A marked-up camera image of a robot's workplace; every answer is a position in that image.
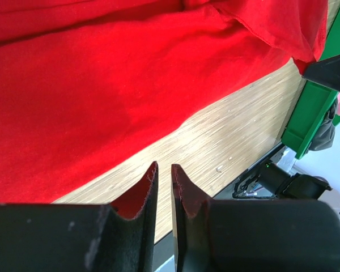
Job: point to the green plastic bin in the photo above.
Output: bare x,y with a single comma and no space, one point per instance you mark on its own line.
314,101

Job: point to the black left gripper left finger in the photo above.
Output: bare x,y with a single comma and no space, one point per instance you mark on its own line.
115,236

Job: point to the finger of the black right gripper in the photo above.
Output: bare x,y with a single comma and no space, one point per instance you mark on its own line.
325,73

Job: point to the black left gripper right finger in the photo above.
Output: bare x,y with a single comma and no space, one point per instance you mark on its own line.
291,235

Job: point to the red t-shirt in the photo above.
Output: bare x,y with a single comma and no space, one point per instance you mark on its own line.
84,85

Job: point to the grey t-shirt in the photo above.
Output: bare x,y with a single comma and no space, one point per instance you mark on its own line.
324,136

